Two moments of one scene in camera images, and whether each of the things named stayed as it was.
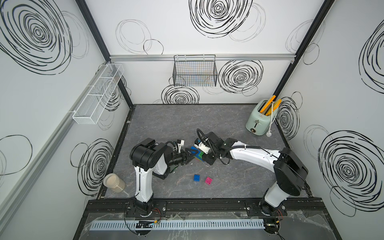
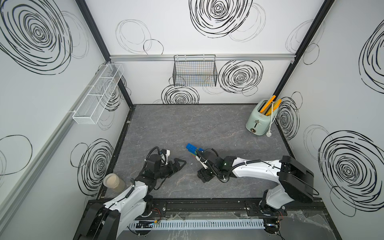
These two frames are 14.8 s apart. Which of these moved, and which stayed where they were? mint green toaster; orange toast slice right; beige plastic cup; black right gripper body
Moved: black right gripper body
Stayed: mint green toaster; beige plastic cup; orange toast slice right
